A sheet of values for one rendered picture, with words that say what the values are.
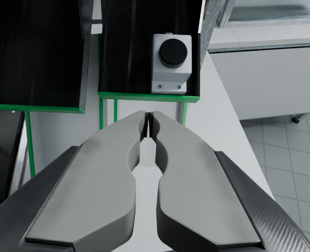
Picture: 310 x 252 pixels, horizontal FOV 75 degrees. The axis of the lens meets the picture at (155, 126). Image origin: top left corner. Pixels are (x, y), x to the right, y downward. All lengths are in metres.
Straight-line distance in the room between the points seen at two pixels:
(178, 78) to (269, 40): 0.91
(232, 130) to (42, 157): 0.54
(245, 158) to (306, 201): 1.20
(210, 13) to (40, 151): 0.38
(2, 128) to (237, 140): 0.64
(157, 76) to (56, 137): 0.27
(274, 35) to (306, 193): 1.15
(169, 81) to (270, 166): 1.58
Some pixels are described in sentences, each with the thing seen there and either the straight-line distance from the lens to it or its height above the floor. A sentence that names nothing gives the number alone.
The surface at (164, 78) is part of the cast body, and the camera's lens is 0.24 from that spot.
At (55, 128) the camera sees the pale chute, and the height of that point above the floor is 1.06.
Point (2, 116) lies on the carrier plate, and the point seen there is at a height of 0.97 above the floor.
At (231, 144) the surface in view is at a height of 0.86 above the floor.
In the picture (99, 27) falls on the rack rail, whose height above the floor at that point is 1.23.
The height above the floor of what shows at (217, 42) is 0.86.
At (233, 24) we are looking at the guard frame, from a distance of 1.12.
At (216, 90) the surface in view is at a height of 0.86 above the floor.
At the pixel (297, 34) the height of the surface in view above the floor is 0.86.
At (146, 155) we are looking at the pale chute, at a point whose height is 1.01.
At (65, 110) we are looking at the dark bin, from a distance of 0.27.
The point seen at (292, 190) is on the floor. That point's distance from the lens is 1.80.
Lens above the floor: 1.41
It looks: 58 degrees down
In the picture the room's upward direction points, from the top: 6 degrees clockwise
